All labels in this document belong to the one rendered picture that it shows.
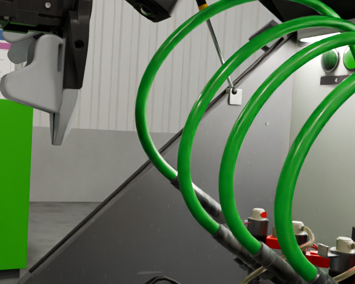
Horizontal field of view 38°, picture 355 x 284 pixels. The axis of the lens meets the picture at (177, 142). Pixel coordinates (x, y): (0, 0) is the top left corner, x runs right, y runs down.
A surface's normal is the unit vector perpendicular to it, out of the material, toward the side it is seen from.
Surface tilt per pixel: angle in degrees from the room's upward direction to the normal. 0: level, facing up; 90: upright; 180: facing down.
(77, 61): 113
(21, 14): 90
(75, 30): 90
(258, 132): 90
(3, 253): 90
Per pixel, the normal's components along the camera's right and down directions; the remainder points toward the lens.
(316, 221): -0.90, -0.03
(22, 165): 0.43, 0.07
